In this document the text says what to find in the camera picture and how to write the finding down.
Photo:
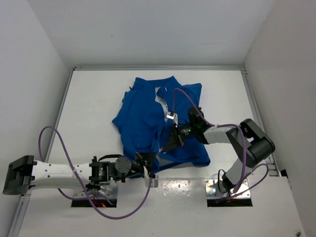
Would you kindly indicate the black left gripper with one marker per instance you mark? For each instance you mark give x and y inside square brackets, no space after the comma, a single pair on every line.
[144,157]

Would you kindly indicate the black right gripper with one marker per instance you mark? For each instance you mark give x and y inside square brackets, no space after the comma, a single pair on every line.
[176,139]

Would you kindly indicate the blue zip jacket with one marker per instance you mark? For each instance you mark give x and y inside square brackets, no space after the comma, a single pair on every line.
[144,128]

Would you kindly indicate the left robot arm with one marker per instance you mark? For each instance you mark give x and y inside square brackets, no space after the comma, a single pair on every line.
[27,173]

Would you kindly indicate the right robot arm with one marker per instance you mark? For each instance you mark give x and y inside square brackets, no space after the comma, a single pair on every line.
[249,141]

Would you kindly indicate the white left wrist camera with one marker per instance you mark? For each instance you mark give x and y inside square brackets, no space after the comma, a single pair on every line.
[151,179]

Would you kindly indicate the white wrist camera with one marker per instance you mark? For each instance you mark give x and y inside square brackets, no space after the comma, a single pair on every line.
[172,116]
[151,179]

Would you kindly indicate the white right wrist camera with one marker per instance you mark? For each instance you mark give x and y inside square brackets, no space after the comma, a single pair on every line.
[172,116]

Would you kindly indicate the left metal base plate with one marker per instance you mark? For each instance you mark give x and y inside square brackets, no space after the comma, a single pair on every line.
[110,191]

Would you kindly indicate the metal base plate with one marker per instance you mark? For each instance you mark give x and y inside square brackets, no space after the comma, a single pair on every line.
[213,192]
[110,191]

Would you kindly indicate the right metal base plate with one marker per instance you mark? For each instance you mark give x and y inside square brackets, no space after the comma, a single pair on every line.
[213,192]

